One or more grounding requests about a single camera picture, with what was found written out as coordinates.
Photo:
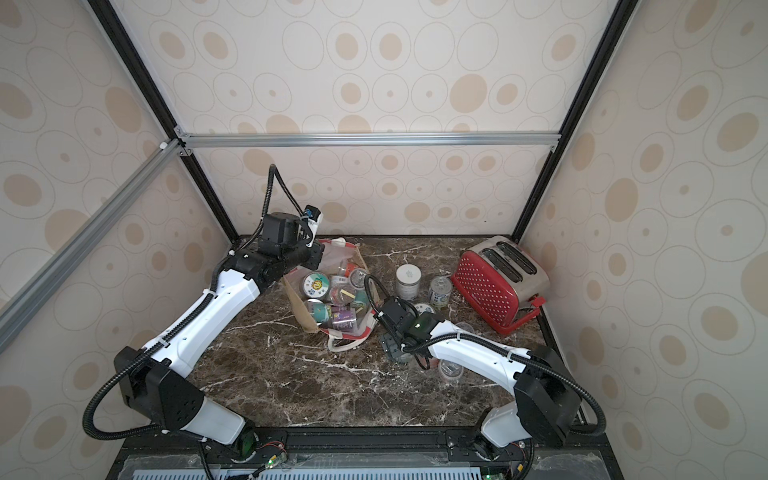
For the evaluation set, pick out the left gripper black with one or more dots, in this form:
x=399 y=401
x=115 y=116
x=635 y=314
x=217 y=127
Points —
x=315 y=259

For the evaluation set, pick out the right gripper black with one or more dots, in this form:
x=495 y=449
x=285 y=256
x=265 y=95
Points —
x=389 y=312

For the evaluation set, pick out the large white lid canister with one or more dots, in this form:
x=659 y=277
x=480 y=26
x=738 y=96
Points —
x=408 y=280

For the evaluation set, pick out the burlap canvas bag red lining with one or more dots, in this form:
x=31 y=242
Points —
x=345 y=315

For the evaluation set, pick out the orange label seed jar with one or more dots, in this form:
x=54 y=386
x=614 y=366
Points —
x=424 y=308

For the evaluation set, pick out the purple flower label jar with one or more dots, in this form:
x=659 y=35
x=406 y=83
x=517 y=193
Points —
x=315 y=285

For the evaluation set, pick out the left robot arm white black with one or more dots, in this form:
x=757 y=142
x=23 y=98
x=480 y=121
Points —
x=153 y=380

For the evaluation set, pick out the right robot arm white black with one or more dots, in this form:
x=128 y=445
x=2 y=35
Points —
x=548 y=405

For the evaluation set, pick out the red silver toaster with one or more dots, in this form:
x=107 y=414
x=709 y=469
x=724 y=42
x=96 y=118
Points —
x=503 y=284

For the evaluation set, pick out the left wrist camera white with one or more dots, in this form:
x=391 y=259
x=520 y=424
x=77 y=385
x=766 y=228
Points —
x=310 y=221

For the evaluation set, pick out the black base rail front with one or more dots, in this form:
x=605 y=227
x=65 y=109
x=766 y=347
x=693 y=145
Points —
x=365 y=453

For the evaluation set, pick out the silver horizontal rail back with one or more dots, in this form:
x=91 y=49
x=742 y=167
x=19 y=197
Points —
x=395 y=139

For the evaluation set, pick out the silver diagonal rail left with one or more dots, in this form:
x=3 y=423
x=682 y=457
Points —
x=39 y=289

